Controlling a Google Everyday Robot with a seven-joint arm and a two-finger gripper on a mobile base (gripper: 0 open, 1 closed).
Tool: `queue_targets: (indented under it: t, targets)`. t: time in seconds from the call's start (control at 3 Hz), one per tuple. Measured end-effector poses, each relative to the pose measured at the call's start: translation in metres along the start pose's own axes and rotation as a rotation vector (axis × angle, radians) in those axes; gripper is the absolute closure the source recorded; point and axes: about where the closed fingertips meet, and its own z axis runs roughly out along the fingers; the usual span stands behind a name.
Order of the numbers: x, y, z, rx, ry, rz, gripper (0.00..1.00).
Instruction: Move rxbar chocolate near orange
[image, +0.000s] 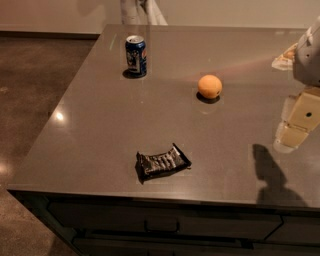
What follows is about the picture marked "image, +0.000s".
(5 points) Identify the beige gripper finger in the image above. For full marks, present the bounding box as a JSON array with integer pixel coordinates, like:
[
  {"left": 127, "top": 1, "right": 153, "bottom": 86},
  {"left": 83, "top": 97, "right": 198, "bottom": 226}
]
[{"left": 274, "top": 121, "right": 308, "bottom": 149}]

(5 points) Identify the blue pepsi can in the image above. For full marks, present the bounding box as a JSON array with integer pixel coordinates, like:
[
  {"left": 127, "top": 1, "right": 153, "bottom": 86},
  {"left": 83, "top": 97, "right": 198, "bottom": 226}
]
[{"left": 125, "top": 35, "right": 147, "bottom": 77}]

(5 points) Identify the dark cabinet drawer front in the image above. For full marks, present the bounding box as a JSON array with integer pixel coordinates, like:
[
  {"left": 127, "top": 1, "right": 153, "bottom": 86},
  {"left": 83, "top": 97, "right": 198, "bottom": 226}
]
[{"left": 48, "top": 202, "right": 282, "bottom": 239}]

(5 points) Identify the orange fruit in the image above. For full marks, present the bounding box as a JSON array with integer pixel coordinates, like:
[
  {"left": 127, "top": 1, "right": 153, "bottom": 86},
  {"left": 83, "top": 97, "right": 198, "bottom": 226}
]
[{"left": 198, "top": 75, "right": 222, "bottom": 99}]

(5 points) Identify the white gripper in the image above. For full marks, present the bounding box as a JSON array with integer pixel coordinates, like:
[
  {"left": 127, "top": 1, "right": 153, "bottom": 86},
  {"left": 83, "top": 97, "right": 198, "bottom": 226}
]
[{"left": 288, "top": 16, "right": 320, "bottom": 131}]

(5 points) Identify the black rxbar chocolate wrapper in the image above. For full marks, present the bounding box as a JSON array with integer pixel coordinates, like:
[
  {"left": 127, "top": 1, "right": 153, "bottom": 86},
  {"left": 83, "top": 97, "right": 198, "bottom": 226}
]
[{"left": 136, "top": 143, "right": 192, "bottom": 182}]

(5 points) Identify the dark drawer handle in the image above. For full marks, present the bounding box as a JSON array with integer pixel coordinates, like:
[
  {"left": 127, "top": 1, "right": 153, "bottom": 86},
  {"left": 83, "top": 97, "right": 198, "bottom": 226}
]
[{"left": 144, "top": 218, "right": 180, "bottom": 233}]

